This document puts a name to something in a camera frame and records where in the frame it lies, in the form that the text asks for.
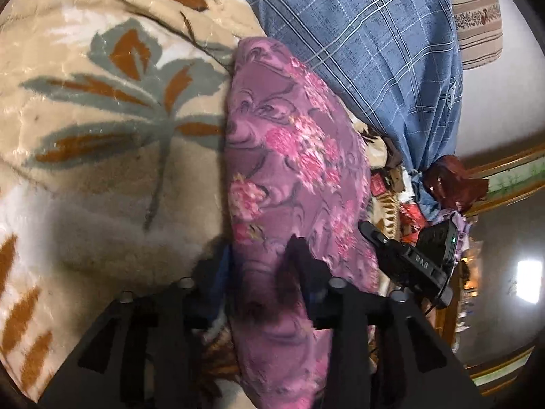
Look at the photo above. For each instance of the brown striped cloth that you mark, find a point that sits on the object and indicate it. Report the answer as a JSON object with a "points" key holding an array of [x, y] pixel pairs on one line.
{"points": [[477, 17]]}

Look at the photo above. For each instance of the red patterned cloth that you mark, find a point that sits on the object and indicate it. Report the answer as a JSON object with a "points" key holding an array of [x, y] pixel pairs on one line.
{"points": [[404, 215]]}

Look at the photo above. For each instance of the beige leaf print blanket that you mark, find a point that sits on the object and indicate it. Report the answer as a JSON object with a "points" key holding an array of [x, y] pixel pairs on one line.
{"points": [[106, 93]]}

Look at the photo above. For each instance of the dark red bag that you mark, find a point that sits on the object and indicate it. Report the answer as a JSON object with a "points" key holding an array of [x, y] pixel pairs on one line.
{"points": [[455, 183]]}

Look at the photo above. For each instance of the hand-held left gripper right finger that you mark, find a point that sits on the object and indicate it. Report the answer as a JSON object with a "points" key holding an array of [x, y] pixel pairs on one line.
{"points": [[307, 273]]}

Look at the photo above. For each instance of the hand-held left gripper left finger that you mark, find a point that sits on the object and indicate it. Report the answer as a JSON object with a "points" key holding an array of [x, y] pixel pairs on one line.
{"points": [[217, 283]]}

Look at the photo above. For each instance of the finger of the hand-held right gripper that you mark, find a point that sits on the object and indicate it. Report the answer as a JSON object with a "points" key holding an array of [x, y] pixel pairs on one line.
{"points": [[374, 236]]}

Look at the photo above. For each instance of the purple floral garment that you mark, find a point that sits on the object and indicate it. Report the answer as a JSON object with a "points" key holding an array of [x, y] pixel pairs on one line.
{"points": [[289, 157]]}

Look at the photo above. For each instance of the blue checked cloth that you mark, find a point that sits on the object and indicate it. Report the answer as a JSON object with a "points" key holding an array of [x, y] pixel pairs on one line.
{"points": [[362, 51]]}

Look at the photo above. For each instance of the light purple cloth pile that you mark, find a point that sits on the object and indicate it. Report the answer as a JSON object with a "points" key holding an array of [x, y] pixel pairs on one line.
{"points": [[462, 226]]}

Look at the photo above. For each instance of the wooden framed mirror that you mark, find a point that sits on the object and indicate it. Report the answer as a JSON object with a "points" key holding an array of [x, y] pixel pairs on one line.
{"points": [[511, 179]]}

